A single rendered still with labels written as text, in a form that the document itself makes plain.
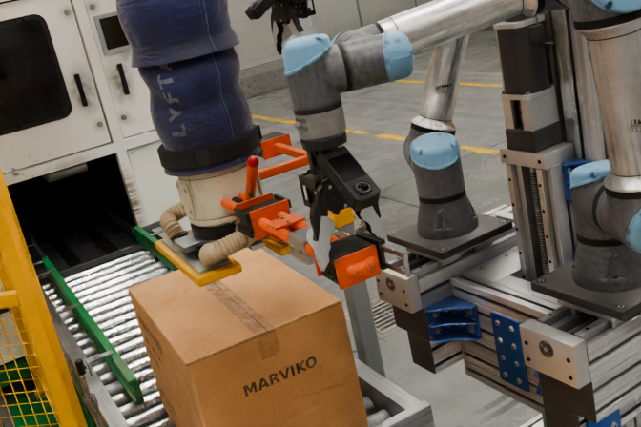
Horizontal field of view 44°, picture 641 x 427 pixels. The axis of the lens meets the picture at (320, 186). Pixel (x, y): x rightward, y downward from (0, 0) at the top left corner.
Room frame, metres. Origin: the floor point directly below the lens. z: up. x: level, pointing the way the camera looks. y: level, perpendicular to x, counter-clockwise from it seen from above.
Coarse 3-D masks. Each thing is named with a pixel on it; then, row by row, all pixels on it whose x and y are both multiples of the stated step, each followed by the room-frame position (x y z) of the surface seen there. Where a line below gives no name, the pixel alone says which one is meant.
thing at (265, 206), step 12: (240, 204) 1.51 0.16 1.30; (252, 204) 1.52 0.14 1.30; (264, 204) 1.51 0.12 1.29; (276, 204) 1.46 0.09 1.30; (288, 204) 1.47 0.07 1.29; (240, 216) 1.47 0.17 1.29; (252, 216) 1.44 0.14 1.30; (264, 216) 1.45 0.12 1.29; (276, 216) 1.46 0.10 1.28; (240, 228) 1.49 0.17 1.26; (252, 228) 1.45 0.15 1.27
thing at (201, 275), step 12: (168, 240) 1.79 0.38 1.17; (168, 252) 1.72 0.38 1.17; (180, 252) 1.69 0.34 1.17; (192, 252) 1.67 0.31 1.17; (180, 264) 1.62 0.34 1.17; (192, 264) 1.59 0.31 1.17; (228, 264) 1.56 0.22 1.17; (240, 264) 1.55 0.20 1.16; (192, 276) 1.54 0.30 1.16; (204, 276) 1.52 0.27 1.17; (216, 276) 1.52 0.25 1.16
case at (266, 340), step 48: (144, 288) 2.10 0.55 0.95; (192, 288) 2.02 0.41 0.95; (240, 288) 1.95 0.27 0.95; (288, 288) 1.88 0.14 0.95; (144, 336) 2.09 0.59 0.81; (192, 336) 1.72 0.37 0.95; (240, 336) 1.66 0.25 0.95; (288, 336) 1.68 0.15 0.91; (336, 336) 1.73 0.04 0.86; (192, 384) 1.59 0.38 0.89; (240, 384) 1.63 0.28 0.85; (288, 384) 1.67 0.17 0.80; (336, 384) 1.71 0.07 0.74
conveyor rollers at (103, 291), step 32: (128, 256) 3.64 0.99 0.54; (96, 288) 3.30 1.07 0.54; (64, 320) 2.99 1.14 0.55; (96, 320) 2.94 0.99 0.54; (128, 320) 2.90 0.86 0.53; (96, 352) 2.66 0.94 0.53; (128, 352) 2.56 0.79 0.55; (128, 416) 2.16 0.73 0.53; (160, 416) 2.12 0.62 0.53; (384, 416) 1.84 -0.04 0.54
